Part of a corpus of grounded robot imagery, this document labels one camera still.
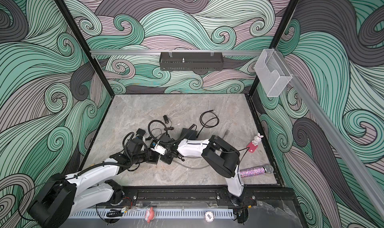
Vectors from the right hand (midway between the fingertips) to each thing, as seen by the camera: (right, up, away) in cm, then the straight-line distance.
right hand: (163, 156), depth 88 cm
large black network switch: (+15, +12, +8) cm, 21 cm away
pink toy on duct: (-2, -18, -23) cm, 29 cm away
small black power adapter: (-17, +13, +9) cm, 23 cm away
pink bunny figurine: (+55, +6, +2) cm, 56 cm away
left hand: (-5, +2, -1) cm, 6 cm away
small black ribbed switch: (-4, +2, -5) cm, 7 cm away
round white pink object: (+24, -18, -25) cm, 39 cm away
